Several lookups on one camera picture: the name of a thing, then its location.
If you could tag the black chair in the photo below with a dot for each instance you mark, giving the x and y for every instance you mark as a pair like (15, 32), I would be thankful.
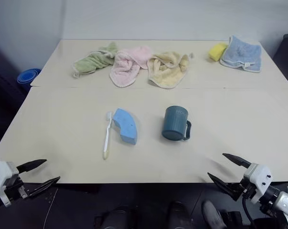
(285, 47)

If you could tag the light blue curved sponge block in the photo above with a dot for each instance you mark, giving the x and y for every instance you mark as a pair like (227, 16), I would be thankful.
(125, 126)

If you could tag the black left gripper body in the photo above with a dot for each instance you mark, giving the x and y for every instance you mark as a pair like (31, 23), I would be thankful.
(13, 186)

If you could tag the pale yellow towel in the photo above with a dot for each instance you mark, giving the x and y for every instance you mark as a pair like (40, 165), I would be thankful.
(166, 69)

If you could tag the green towel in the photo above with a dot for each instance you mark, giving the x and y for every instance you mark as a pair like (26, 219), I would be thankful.
(93, 60)

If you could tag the pink towel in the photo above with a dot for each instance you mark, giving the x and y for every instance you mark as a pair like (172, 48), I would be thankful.
(128, 65)

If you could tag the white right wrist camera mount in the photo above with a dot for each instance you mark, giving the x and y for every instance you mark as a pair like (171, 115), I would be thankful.
(259, 177)

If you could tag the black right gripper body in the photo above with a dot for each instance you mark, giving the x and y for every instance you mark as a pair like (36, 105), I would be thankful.
(244, 188)

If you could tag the light blue towel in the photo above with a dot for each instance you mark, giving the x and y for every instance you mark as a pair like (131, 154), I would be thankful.
(242, 53)

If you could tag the yellow sponge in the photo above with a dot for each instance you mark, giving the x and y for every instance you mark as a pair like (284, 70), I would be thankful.
(216, 52)

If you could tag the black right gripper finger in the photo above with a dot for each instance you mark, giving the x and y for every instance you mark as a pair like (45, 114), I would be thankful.
(221, 183)
(235, 160)

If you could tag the white toothbrush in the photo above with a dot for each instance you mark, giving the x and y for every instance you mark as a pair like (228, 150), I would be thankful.
(107, 136)

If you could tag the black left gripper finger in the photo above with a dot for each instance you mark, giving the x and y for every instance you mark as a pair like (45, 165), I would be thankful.
(44, 184)
(31, 165)

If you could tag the dark teal plastic mug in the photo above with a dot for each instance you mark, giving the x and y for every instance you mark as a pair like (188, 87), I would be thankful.
(174, 124)

